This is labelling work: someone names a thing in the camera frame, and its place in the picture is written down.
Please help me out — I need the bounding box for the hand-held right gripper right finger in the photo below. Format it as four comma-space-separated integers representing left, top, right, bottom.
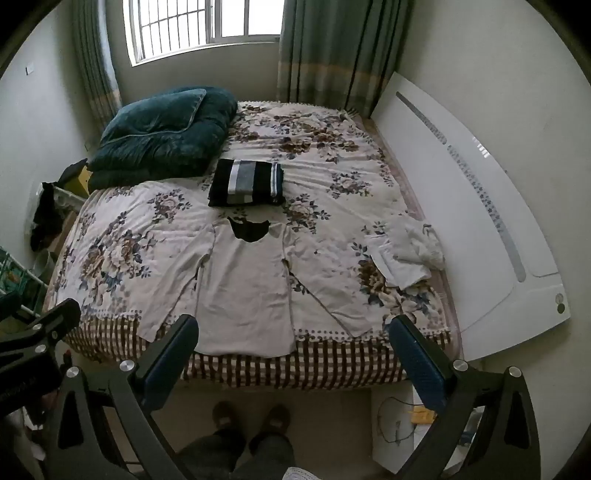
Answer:
388, 315, 543, 480

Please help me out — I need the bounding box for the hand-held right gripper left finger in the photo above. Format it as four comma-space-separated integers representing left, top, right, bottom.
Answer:
45, 314, 200, 480

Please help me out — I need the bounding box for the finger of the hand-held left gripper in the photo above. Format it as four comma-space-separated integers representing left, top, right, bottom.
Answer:
0, 298, 82, 356

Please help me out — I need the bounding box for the white long-sleeve shirt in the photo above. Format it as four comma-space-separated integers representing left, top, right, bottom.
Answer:
137, 216, 373, 357

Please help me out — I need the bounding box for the green plastic crate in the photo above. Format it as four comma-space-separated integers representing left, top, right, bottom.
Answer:
0, 246, 48, 303

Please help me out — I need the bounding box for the person's left shoe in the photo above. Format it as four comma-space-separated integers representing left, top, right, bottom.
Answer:
212, 401, 242, 435

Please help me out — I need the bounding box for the person's shoe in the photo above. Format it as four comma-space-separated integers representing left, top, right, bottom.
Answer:
212, 401, 242, 435
260, 403, 292, 440

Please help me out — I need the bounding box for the white bedside cabinet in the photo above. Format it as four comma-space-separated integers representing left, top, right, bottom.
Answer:
371, 387, 486, 472

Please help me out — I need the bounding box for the black hanging clothing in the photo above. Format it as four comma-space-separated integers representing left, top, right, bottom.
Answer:
30, 181, 71, 253

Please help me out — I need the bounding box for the person's left leg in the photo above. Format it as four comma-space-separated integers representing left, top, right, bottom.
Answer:
177, 428, 248, 480

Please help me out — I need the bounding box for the person's leg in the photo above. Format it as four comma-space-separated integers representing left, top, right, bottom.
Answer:
233, 435, 297, 480
177, 428, 248, 480

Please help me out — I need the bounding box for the white crumpled garment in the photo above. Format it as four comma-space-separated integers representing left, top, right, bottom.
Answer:
392, 222, 447, 271

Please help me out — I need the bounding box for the person's right shoe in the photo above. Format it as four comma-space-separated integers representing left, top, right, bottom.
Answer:
260, 403, 292, 440

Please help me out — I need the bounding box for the yellow box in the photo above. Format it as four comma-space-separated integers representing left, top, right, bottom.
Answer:
75, 166, 94, 198

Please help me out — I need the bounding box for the person's right leg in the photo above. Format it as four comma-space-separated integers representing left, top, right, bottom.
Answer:
233, 435, 297, 480

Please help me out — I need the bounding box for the white headboard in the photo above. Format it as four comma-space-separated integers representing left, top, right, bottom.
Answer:
370, 71, 572, 363

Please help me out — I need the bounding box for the bed with floral sheet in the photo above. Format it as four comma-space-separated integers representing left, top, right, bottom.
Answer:
46, 99, 463, 394

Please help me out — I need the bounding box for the black white striped folded garment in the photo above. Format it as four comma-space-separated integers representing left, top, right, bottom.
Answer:
207, 158, 286, 208

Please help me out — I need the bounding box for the teal folded quilt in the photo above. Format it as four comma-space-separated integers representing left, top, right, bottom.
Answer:
88, 86, 239, 193

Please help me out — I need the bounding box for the teal pillow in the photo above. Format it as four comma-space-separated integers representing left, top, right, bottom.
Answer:
99, 88, 208, 145

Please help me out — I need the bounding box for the green striped curtain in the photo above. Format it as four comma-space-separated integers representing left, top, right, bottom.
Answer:
276, 0, 413, 119
69, 0, 123, 131

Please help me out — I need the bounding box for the barred window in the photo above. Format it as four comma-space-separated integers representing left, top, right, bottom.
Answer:
122, 0, 285, 68

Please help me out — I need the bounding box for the thin cable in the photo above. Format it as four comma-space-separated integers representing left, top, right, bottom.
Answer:
376, 396, 417, 446

